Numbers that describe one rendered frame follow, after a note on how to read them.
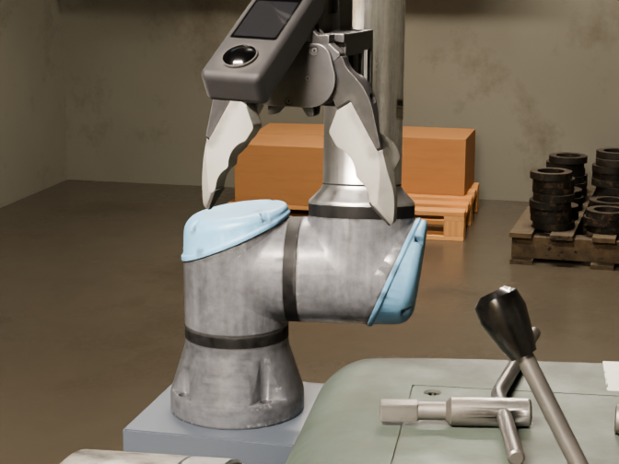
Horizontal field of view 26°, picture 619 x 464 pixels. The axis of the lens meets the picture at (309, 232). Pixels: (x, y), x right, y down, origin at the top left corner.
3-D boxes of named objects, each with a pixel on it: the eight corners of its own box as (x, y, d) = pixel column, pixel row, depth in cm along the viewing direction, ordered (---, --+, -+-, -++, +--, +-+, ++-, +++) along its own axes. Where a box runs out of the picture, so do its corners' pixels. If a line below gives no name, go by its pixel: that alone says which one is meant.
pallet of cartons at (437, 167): (484, 208, 803) (485, 128, 793) (461, 243, 714) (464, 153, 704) (269, 198, 835) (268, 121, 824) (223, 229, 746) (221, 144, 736)
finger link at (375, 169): (442, 191, 100) (376, 89, 101) (417, 206, 95) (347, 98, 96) (410, 214, 102) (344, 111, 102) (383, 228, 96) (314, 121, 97)
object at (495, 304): (535, 352, 88) (538, 281, 87) (535, 367, 85) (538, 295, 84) (473, 349, 88) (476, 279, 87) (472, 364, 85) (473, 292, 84)
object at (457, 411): (379, 428, 102) (531, 431, 102) (379, 400, 102) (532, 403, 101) (379, 419, 104) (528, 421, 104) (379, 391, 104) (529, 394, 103)
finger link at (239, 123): (236, 199, 107) (298, 110, 104) (202, 212, 102) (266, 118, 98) (207, 174, 108) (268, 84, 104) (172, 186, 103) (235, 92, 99)
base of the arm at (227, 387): (195, 378, 161) (194, 299, 159) (318, 389, 157) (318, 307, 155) (151, 423, 147) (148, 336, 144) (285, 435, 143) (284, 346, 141)
